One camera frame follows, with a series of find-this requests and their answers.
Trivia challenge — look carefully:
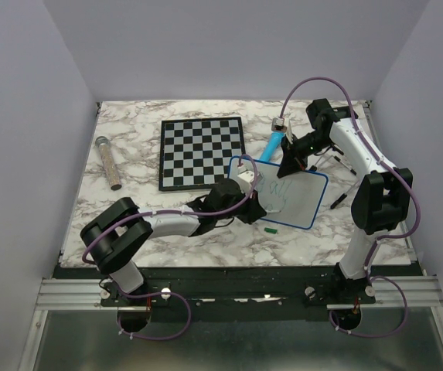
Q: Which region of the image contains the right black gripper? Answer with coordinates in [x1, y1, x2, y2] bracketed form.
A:
[277, 131, 333, 178]

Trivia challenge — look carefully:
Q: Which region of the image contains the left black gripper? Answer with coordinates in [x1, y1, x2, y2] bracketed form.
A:
[216, 185, 266, 224]

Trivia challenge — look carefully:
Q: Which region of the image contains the green marker cap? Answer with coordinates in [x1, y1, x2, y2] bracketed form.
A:
[264, 227, 278, 234]

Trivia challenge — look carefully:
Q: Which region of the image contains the blue framed whiteboard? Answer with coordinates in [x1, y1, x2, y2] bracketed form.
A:
[227, 155, 329, 230]

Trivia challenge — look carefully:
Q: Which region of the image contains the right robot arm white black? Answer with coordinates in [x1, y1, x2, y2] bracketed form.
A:
[277, 99, 413, 303]

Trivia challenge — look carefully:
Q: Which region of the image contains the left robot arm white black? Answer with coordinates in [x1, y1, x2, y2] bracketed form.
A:
[80, 179, 267, 305]

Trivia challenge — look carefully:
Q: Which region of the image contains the black whiteboard stand leg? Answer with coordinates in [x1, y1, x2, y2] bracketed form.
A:
[308, 145, 358, 209]

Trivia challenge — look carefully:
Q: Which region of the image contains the light blue cylinder tube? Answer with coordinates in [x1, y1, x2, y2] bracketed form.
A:
[259, 131, 285, 162]

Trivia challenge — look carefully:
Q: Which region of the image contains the black white chessboard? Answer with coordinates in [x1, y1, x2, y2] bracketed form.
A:
[158, 117, 245, 192]

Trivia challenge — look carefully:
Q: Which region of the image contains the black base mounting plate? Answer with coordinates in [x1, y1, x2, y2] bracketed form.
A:
[53, 260, 377, 337]

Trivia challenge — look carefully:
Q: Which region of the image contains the glitter filled clear tube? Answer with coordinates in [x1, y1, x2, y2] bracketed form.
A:
[95, 136, 122, 191]

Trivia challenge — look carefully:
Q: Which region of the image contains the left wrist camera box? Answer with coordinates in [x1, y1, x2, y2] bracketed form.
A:
[235, 170, 259, 194]

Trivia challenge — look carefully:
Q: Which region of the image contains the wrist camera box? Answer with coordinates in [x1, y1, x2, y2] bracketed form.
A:
[271, 117, 293, 142]
[235, 170, 259, 194]

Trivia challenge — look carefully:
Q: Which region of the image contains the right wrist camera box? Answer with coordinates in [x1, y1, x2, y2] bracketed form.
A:
[271, 117, 293, 142]

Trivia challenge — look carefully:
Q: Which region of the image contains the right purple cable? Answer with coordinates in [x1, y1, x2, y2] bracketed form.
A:
[278, 77, 421, 338]

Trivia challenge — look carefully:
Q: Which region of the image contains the aluminium rail frame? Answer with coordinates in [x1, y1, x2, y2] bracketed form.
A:
[21, 103, 443, 370]

